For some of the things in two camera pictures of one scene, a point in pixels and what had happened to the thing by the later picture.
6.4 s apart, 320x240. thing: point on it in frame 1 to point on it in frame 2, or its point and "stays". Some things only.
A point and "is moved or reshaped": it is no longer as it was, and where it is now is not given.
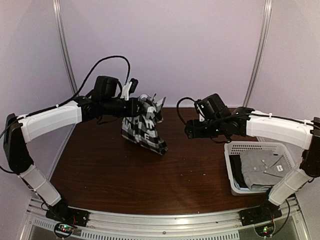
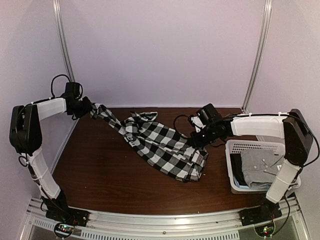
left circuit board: x=63 y=230 stays
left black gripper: x=132 y=112 to x=88 y=107
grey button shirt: x=263 y=169 stays
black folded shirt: x=236 y=164 stays
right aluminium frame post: x=266 y=23 stays
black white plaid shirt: x=143 y=129 is moved or reshaped
